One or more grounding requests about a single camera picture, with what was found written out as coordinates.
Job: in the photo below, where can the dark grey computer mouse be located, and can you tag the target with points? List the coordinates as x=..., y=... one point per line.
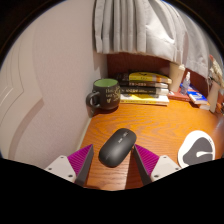
x=116, y=148

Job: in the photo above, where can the flat red book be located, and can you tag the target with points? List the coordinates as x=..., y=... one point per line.
x=176, y=96

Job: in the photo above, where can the cream pitcher vase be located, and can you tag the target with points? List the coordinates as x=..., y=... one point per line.
x=214, y=96

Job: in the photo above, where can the blue book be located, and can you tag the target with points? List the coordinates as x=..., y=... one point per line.
x=197, y=97

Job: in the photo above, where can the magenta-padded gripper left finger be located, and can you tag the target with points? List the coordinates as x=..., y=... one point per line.
x=63, y=166

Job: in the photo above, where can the clear pump bottle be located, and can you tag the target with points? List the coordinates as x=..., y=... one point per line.
x=185, y=85

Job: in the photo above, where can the white pleated curtain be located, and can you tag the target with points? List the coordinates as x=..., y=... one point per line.
x=150, y=26

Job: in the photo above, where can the white and grey mouse pad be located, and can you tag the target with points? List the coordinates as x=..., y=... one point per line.
x=191, y=148

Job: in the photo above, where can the dark book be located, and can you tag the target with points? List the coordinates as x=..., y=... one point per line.
x=143, y=88

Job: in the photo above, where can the yellow and white book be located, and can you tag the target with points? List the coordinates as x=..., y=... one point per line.
x=143, y=99

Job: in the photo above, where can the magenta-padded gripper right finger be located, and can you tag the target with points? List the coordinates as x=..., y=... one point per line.
x=163, y=166

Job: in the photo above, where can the orange and white book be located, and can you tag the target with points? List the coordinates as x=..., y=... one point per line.
x=205, y=106

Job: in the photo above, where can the dark mug with green inside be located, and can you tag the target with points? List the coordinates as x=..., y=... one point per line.
x=106, y=95

